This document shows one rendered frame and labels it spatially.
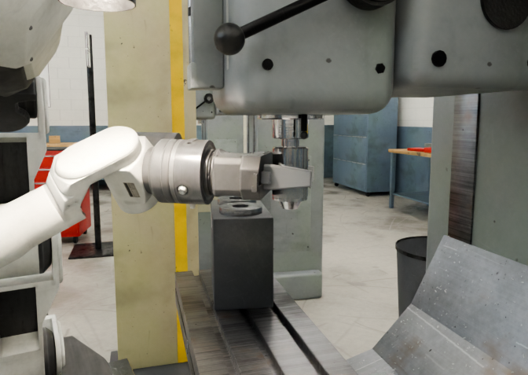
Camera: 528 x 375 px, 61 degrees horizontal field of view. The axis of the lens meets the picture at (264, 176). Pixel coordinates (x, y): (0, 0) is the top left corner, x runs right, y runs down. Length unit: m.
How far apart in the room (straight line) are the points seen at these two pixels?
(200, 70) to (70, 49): 9.20
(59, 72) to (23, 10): 8.90
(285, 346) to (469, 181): 0.43
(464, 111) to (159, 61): 1.68
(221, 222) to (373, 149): 7.05
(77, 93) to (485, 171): 9.11
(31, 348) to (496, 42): 1.17
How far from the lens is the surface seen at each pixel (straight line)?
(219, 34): 0.44
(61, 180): 0.61
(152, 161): 0.60
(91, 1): 0.53
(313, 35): 0.50
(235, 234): 0.89
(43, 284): 1.19
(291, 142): 0.58
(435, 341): 0.86
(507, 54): 0.61
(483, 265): 0.85
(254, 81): 0.48
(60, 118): 9.67
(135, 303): 2.46
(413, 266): 2.46
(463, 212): 0.89
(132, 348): 2.56
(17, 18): 0.81
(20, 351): 1.31
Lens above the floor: 1.30
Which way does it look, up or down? 7 degrees down
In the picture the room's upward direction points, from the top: straight up
